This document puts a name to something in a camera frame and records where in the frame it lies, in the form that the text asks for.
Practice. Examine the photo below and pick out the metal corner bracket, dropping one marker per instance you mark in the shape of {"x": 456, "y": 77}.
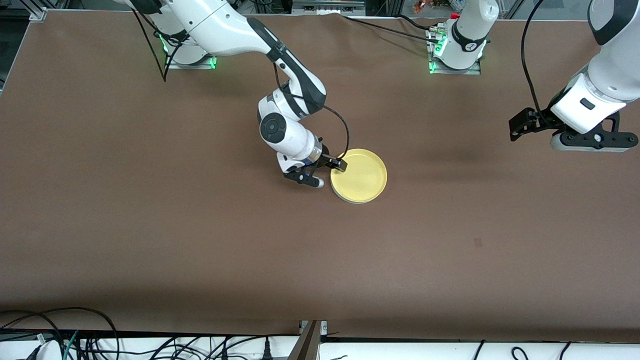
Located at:
{"x": 39, "y": 15}

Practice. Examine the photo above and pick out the brown table cover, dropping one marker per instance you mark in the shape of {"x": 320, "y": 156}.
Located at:
{"x": 320, "y": 275}

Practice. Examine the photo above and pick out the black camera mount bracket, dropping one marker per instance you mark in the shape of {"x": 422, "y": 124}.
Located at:
{"x": 297, "y": 176}
{"x": 615, "y": 137}

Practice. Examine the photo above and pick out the colourful toy figure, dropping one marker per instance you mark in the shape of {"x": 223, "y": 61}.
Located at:
{"x": 422, "y": 6}

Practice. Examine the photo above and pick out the pale green plate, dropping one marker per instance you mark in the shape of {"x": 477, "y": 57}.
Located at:
{"x": 360, "y": 202}

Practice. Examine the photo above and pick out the black power plug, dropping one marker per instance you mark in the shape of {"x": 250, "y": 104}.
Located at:
{"x": 266, "y": 350}

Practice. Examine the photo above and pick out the grey metal post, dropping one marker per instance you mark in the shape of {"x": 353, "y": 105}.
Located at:
{"x": 310, "y": 345}

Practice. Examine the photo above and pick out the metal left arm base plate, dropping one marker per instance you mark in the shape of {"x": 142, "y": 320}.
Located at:
{"x": 470, "y": 71}

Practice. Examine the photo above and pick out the black left camera mount bracket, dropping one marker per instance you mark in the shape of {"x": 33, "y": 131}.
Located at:
{"x": 615, "y": 137}

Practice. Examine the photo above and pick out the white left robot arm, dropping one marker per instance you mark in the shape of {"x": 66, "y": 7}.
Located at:
{"x": 467, "y": 30}

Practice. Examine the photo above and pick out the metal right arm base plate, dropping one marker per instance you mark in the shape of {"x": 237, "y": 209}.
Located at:
{"x": 200, "y": 65}

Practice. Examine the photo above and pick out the yellow plate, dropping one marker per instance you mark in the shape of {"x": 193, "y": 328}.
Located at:
{"x": 360, "y": 175}

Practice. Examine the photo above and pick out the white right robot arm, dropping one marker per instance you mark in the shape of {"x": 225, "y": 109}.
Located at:
{"x": 215, "y": 25}

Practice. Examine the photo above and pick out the black right camera mount bracket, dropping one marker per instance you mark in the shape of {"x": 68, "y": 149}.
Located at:
{"x": 297, "y": 176}

